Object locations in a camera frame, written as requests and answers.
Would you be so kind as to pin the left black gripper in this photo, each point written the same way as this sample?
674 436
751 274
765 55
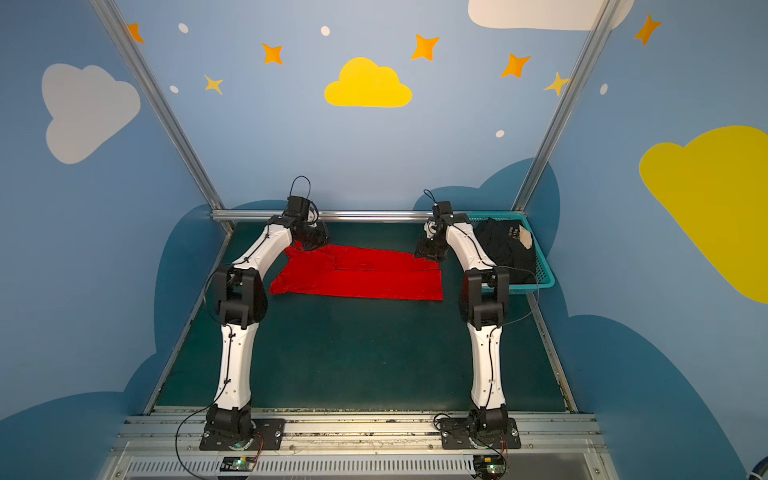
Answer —
314 238

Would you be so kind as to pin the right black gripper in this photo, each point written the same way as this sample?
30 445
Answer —
429 247

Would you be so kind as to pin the red t-shirt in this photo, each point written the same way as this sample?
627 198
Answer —
352 272

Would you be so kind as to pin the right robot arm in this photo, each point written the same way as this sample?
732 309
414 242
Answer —
483 306

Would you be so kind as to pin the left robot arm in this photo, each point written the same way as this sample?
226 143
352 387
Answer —
240 306

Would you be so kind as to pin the black t-shirt in basket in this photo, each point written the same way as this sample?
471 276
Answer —
510 244

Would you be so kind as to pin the teal plastic basket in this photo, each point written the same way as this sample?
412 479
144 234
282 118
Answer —
545 277

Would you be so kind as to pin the right green circuit board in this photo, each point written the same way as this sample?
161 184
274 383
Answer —
489 467

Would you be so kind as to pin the green circuit board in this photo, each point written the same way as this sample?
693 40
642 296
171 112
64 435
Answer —
489 467
244 465

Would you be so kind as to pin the left green circuit board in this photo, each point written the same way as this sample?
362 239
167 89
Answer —
244 465

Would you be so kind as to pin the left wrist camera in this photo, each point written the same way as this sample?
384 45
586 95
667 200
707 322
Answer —
300 209

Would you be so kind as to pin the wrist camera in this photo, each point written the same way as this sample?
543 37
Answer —
441 218
300 209

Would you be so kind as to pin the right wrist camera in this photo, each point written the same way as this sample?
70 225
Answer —
441 218

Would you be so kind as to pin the back aluminium frame bar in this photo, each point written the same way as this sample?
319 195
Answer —
328 216

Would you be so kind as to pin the left side aluminium rail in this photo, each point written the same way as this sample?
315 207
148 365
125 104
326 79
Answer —
193 250

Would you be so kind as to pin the aluminium rail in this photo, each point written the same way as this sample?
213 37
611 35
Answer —
552 355
193 250

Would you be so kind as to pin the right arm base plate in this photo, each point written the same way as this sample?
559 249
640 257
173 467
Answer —
460 434

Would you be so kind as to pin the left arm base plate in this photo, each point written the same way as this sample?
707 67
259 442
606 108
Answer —
258 433

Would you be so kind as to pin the right side aluminium rail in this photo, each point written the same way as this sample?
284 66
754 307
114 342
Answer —
552 355

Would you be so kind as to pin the front aluminium rail frame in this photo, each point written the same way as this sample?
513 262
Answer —
320 444

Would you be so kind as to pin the right aluminium corner post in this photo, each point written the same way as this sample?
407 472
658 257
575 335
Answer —
584 65

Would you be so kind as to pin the aluminium corner post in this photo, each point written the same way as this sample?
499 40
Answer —
584 65
113 22

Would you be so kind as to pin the left aluminium corner post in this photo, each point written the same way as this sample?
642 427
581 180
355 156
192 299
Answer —
113 22

